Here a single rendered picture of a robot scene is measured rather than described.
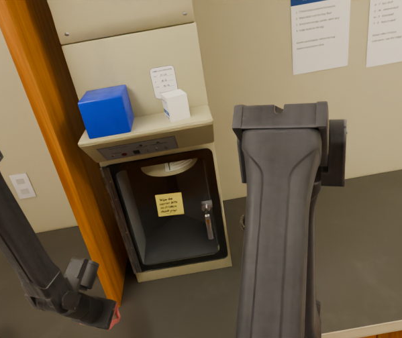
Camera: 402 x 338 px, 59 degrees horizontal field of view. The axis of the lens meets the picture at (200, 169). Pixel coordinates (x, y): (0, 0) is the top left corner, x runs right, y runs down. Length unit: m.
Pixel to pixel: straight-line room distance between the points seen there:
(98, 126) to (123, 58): 0.18
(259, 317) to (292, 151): 0.12
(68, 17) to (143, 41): 0.17
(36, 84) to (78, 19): 0.18
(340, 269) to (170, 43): 0.84
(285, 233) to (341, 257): 1.01
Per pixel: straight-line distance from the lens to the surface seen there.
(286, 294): 0.27
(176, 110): 0.86
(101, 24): 0.91
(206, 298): 1.17
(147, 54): 0.91
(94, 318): 0.95
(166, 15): 0.90
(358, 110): 1.59
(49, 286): 0.79
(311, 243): 0.45
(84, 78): 0.95
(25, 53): 0.88
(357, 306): 1.15
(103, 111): 0.85
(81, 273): 0.88
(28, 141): 1.55
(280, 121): 0.30
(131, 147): 0.90
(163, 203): 1.06
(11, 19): 0.87
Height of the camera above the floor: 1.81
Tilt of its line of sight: 28 degrees down
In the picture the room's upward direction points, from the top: 10 degrees counter-clockwise
